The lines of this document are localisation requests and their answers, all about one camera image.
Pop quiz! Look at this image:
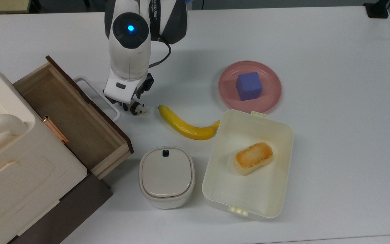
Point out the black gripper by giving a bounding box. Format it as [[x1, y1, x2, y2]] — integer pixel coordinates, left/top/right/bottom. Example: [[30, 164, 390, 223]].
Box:
[[122, 73, 155, 116]]

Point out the small panda toy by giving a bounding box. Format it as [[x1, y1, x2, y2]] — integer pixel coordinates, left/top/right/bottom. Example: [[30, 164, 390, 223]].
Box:
[[132, 103, 149, 116]]

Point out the open wooden drawer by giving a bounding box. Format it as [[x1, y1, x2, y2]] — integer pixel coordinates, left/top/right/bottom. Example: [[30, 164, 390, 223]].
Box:
[[13, 56, 134, 180]]

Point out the yellow toy banana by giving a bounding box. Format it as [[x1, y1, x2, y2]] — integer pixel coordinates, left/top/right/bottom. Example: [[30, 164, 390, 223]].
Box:
[[158, 104, 221, 141]]

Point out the toasted bread toy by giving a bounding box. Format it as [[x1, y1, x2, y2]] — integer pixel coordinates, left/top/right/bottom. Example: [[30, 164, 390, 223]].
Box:
[[234, 142, 274, 176]]

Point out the cream lidded container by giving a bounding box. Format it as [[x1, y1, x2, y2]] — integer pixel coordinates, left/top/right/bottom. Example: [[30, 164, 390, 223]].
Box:
[[139, 146, 195, 209]]

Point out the copper box latch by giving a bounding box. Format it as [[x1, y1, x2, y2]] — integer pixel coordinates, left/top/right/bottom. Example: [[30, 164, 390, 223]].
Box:
[[41, 116, 69, 145]]

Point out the dark wood cabinet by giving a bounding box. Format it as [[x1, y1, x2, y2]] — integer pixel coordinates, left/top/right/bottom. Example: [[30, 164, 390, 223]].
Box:
[[9, 171, 113, 244]]

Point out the purple cube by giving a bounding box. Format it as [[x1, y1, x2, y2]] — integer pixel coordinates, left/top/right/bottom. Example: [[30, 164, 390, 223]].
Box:
[[236, 72, 263, 101]]

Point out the cream storage cabinet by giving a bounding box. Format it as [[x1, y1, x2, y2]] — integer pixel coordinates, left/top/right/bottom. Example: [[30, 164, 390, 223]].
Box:
[[0, 50, 89, 244]]

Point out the pink plate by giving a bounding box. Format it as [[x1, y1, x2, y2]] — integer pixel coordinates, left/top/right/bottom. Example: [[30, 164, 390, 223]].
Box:
[[218, 61, 282, 114]]

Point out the cream open plastic bin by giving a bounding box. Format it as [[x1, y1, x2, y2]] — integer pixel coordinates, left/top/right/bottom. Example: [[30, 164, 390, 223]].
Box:
[[202, 109, 294, 221]]

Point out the black stand base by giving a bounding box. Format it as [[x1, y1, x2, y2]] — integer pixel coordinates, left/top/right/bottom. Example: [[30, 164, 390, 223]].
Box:
[[364, 0, 390, 19]]

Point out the white drawer handle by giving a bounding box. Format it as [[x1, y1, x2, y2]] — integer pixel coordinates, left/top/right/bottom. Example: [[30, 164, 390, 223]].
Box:
[[73, 76, 120, 122]]

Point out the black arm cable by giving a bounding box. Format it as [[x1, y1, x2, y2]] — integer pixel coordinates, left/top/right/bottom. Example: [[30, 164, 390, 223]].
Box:
[[148, 34, 172, 70]]

